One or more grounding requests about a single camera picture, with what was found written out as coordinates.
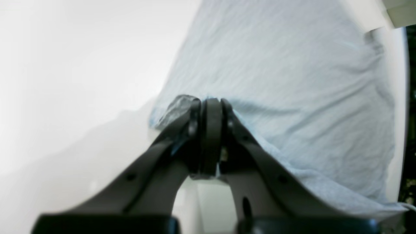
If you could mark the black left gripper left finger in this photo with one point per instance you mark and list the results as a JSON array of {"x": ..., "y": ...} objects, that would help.
[{"x": 141, "y": 199}]

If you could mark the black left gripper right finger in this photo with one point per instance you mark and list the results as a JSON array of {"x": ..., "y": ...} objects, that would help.
[{"x": 268, "y": 198}]

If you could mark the grey T-shirt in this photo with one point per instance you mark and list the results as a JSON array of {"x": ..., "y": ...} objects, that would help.
[{"x": 310, "y": 85}]

